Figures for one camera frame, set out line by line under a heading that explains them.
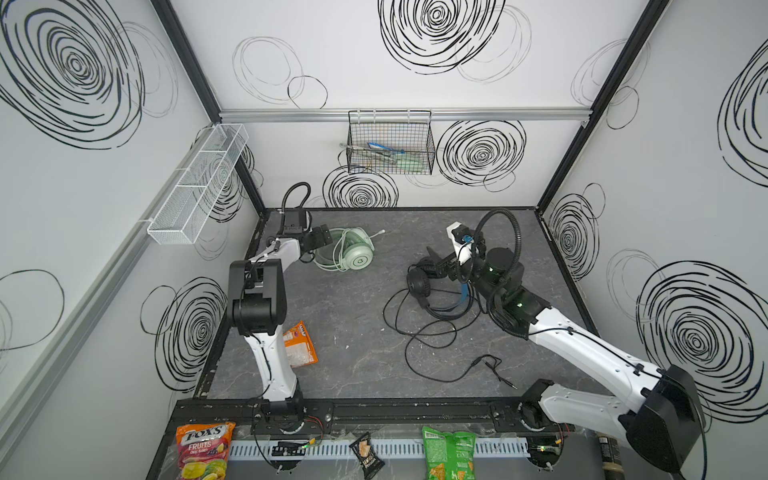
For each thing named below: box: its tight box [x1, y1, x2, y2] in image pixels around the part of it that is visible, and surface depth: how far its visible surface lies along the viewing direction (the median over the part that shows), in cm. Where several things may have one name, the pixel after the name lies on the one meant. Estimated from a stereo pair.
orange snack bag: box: [282, 320, 318, 368], surface depth 84 cm
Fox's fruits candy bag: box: [176, 422, 237, 480], surface depth 68 cm
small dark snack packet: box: [349, 431, 385, 480], surface depth 69 cm
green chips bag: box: [422, 426, 476, 480], surface depth 67 cm
